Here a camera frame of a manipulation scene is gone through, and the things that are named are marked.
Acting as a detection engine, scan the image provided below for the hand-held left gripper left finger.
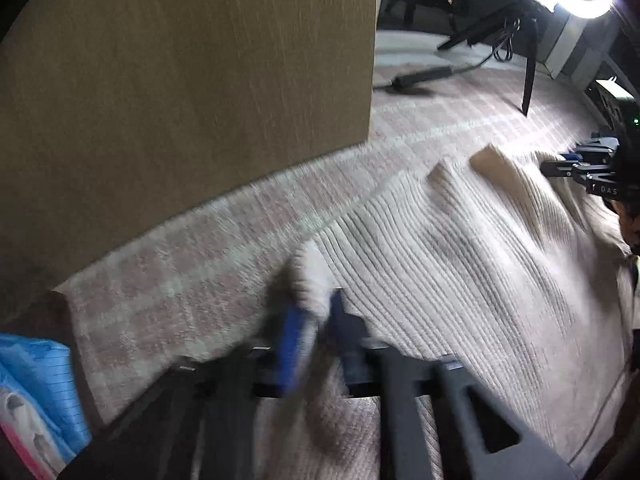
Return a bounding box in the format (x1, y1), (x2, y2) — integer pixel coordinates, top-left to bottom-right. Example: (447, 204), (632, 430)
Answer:
(59, 302), (313, 480)

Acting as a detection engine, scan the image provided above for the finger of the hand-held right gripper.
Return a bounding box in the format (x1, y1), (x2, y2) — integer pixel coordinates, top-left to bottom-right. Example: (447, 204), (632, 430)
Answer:
(559, 135), (622, 165)
(540, 159), (620, 197)

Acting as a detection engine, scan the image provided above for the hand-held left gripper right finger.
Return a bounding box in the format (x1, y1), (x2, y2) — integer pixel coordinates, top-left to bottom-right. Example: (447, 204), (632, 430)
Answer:
(326, 287), (578, 480)

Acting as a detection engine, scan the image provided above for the cream ribbed sweater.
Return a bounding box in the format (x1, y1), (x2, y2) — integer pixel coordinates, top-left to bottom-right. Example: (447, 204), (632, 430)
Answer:
(252, 144), (633, 480)

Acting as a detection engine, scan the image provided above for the pile of pink blue clothes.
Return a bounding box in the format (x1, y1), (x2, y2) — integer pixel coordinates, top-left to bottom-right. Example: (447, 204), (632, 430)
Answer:
(0, 332), (93, 463)

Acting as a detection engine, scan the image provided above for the person's right hand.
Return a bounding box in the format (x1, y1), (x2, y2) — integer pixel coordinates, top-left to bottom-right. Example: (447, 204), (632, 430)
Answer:
(620, 205), (640, 256)

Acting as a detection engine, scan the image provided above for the pink plaid blanket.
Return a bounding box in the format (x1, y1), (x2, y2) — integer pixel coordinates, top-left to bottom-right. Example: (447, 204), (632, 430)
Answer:
(52, 62), (608, 480)

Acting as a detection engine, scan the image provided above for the black light tripod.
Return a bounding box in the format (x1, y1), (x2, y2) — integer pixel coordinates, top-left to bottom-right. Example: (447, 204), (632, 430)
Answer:
(437, 0), (548, 117)

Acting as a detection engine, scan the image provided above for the black power strip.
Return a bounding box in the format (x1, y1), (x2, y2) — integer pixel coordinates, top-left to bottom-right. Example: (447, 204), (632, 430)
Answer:
(392, 65), (453, 92)

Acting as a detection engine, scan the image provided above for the wooden headboard panel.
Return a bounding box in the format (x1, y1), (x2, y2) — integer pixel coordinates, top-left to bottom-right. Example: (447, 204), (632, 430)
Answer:
(0, 0), (383, 321)

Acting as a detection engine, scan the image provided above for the pink garment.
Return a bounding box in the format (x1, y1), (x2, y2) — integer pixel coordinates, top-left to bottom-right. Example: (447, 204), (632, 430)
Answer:
(0, 389), (61, 480)

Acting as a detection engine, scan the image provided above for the black cable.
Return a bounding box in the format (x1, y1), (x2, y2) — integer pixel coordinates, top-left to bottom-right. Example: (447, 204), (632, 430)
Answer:
(492, 17), (522, 63)

